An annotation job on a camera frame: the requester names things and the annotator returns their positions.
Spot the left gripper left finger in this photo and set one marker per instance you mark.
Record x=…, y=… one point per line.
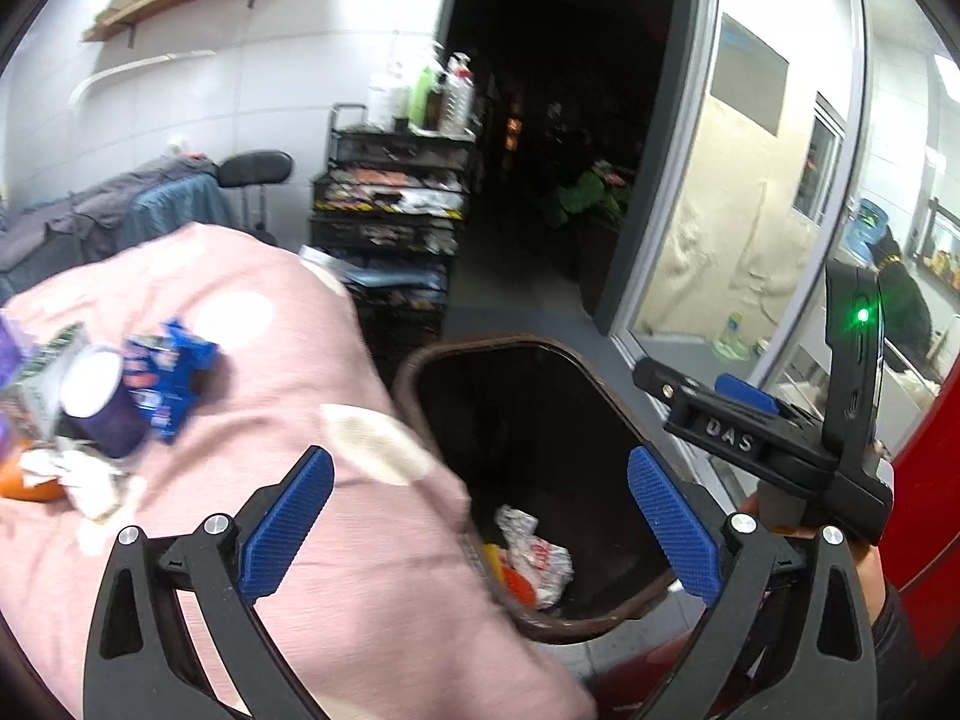
x=275, y=520

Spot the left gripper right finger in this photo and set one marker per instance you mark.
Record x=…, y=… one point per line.
x=690, y=548

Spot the purple yogurt cup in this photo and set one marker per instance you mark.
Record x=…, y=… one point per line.
x=94, y=395

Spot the blue foil snack bag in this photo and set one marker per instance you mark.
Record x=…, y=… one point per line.
x=167, y=374

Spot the orange foam fruit net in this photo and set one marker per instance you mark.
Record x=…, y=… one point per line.
x=519, y=587

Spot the yellow foam fruit net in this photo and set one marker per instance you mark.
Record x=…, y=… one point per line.
x=495, y=558

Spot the purple plastic bag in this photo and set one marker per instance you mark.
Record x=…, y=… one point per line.
x=7, y=359

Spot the brown trash bin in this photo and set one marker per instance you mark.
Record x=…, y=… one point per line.
x=523, y=421

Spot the person's right hand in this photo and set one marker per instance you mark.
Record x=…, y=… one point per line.
x=866, y=557

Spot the pink spotted bed blanket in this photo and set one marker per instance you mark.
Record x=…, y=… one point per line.
x=380, y=616

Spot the white red crumpled wrapper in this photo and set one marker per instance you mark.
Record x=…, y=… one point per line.
x=547, y=566

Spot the crumpled white paper wrapper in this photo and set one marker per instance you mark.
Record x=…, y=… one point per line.
x=97, y=486

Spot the orange plastic bottle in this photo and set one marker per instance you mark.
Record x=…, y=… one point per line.
x=14, y=484

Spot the green white milk carton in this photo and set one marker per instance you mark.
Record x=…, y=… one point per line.
x=31, y=401

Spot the potted green plant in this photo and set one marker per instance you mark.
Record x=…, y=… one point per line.
x=601, y=195

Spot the black rolling storage cart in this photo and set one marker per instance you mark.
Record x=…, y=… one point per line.
x=390, y=204

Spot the grey towel on bed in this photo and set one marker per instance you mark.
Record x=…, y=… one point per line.
x=105, y=203

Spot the black round stool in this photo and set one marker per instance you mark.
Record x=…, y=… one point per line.
x=256, y=169

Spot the blue covered massage bed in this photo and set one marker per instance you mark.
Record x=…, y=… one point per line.
x=129, y=209

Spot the green lotion bottle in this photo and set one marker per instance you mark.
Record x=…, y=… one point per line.
x=419, y=97

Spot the dark brown pump bottle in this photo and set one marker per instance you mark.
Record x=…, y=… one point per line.
x=434, y=104

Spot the clear red cap bottle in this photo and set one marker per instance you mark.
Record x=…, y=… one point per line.
x=458, y=97

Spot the white curved floor lamp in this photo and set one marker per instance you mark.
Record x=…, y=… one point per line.
x=136, y=66

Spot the glass door frame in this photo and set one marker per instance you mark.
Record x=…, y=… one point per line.
x=751, y=197

